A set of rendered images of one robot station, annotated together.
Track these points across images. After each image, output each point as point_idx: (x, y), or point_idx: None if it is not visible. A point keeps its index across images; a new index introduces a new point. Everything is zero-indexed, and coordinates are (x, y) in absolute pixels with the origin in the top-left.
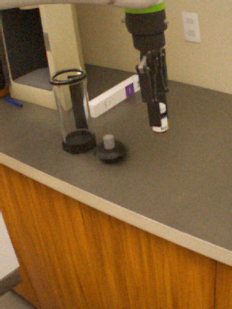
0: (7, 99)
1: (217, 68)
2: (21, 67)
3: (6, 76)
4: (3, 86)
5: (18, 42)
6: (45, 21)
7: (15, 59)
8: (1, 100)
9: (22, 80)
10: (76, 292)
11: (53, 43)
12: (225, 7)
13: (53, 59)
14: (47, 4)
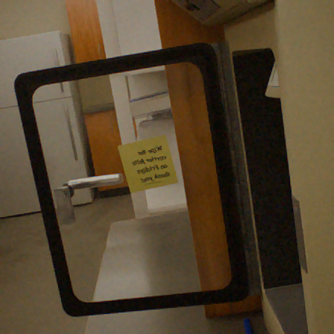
0: (246, 329)
1: None
2: (294, 262)
3: (256, 272)
4: (241, 294)
5: (291, 191)
6: (293, 154)
7: (279, 237)
8: (238, 323)
9: (285, 298)
10: None
11: (320, 244)
12: None
13: (314, 303)
14: (306, 86)
